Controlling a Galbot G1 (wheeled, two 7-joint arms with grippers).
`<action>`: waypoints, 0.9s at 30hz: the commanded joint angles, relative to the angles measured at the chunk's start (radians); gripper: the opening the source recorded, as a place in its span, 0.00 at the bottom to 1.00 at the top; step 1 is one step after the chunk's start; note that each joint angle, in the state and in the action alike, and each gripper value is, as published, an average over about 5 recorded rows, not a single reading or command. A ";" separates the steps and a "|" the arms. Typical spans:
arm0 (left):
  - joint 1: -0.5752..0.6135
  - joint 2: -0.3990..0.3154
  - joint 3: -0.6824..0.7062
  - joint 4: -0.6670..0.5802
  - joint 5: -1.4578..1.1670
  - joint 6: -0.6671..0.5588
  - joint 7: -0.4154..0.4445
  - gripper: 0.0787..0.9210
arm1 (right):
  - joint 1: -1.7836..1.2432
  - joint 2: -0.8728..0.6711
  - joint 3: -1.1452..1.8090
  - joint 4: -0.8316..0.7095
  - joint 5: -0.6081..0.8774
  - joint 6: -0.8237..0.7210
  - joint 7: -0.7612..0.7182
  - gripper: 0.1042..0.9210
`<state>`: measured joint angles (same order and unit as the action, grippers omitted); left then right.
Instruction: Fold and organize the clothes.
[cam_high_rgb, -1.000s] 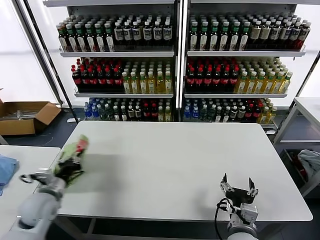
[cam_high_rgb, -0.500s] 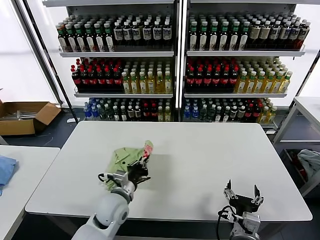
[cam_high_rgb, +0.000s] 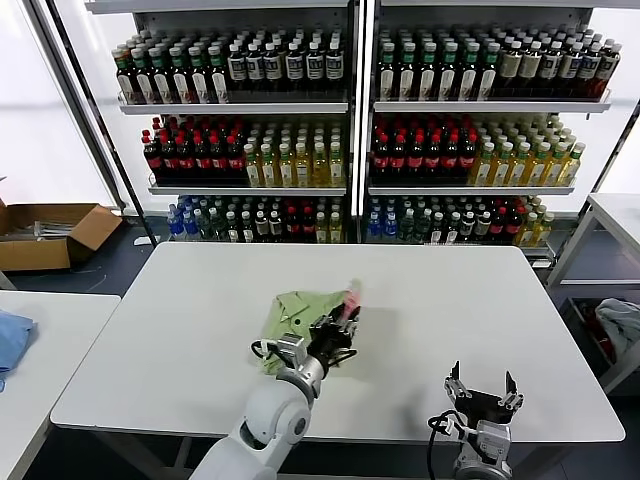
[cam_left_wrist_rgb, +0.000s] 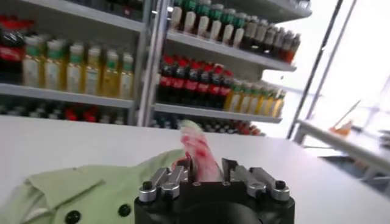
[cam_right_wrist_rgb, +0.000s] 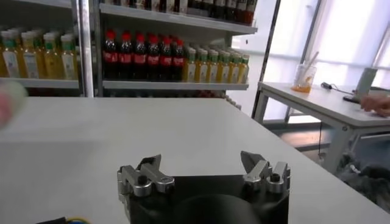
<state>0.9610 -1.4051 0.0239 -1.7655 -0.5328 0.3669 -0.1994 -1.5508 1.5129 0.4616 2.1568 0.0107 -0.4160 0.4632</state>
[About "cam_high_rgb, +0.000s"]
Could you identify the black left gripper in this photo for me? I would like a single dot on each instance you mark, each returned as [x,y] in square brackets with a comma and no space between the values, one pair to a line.
[330,345]

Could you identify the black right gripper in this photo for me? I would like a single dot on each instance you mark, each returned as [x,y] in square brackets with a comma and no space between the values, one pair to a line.
[482,410]

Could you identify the green polo shirt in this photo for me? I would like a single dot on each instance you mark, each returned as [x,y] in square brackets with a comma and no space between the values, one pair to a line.
[300,310]

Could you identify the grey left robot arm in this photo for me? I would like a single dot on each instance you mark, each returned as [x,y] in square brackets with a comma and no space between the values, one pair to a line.
[275,415]

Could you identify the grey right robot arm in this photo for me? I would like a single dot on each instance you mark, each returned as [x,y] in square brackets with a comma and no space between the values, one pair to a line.
[480,465]

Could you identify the yellow drink bottle green neck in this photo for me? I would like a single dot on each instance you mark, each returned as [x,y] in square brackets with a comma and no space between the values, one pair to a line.
[322,230]
[555,169]
[337,169]
[336,230]
[537,169]
[269,170]
[528,232]
[544,232]
[253,170]
[303,170]
[572,167]
[320,169]
[482,169]
[286,170]
[501,169]
[519,169]

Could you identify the blue drink bottle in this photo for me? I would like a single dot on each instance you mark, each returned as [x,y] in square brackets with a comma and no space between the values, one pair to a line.
[390,229]
[189,224]
[174,224]
[374,229]

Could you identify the dark bottle red label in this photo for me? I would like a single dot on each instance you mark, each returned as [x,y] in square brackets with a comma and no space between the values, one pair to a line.
[497,227]
[512,227]
[293,227]
[308,227]

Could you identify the clear green drink bottle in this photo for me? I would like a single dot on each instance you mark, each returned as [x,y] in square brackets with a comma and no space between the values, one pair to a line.
[424,229]
[219,226]
[408,229]

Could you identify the dark bottle white cap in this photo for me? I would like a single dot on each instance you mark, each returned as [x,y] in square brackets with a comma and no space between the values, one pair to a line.
[262,227]
[248,229]
[233,229]
[452,231]
[467,229]
[482,229]
[438,231]
[275,227]

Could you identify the red fabric item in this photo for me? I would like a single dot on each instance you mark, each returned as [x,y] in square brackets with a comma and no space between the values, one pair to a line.
[597,335]

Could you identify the white grey cloth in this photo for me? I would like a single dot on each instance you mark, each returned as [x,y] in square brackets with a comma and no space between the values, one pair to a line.
[620,325]

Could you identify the cola bottle red cap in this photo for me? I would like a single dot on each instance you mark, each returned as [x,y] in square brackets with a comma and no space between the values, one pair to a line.
[185,161]
[450,160]
[152,160]
[433,160]
[381,160]
[415,160]
[236,161]
[202,161]
[219,161]
[169,161]
[468,160]
[398,160]

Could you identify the small white floor object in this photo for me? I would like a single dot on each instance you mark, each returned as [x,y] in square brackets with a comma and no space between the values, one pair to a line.
[142,241]

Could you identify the white framed side table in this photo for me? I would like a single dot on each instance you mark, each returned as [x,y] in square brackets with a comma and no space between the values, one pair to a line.
[617,210]

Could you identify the grey metal shelf unit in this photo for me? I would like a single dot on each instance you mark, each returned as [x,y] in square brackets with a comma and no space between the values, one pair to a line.
[235,108]
[490,106]

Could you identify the dark bottle white vertical label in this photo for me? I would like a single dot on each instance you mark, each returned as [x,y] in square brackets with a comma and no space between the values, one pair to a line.
[144,80]
[469,75]
[386,75]
[219,80]
[162,80]
[489,75]
[449,75]
[126,80]
[407,75]
[200,80]
[428,75]
[181,80]

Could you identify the black bottle blue white label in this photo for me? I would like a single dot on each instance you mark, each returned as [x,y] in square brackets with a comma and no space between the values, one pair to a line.
[550,67]
[272,66]
[295,66]
[238,67]
[334,66]
[570,67]
[590,67]
[315,66]
[255,67]

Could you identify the dark bottle beige label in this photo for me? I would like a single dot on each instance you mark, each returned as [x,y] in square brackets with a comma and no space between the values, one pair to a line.
[509,67]
[530,67]

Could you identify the clear plastic packets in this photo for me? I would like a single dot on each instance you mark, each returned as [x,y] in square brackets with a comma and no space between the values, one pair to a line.
[45,229]

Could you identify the brown cardboard box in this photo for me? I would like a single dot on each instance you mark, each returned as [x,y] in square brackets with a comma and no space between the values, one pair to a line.
[35,255]

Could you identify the blue cloth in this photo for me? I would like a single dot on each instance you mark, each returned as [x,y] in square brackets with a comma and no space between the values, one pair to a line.
[15,340]

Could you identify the reddish bottle blue white label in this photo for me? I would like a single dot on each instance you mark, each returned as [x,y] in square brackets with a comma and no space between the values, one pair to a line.
[607,70]

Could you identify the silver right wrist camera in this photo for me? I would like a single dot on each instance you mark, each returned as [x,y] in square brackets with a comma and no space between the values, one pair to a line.
[492,435]

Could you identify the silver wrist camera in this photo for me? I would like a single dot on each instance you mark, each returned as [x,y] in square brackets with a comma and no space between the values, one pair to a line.
[292,350]
[492,435]

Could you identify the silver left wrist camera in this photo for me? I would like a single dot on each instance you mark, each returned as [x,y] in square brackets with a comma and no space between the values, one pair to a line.
[292,350]

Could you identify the black window frame pole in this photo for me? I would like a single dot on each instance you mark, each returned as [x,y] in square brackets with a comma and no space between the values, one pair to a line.
[615,150]
[89,110]

